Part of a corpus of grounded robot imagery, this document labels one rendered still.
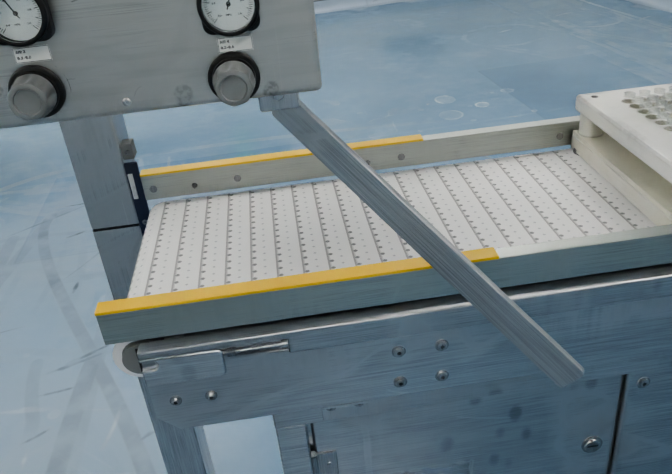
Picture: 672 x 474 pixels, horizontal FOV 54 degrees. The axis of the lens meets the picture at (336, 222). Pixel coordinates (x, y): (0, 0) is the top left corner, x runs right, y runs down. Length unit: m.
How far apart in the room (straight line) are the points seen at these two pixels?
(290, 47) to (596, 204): 0.42
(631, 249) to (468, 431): 0.29
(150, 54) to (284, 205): 0.36
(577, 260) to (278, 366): 0.28
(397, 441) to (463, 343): 0.19
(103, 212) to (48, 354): 1.24
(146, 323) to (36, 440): 1.25
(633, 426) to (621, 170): 0.30
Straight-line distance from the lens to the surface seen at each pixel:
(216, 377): 0.61
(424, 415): 0.75
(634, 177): 0.76
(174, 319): 0.57
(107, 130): 0.81
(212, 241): 0.71
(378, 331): 0.59
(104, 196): 0.85
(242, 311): 0.56
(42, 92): 0.44
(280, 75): 0.44
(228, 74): 0.41
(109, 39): 0.44
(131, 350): 0.61
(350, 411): 0.71
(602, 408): 0.83
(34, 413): 1.88
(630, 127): 0.76
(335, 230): 0.70
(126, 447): 1.69
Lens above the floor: 1.16
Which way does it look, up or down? 29 degrees down
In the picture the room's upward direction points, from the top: 6 degrees counter-clockwise
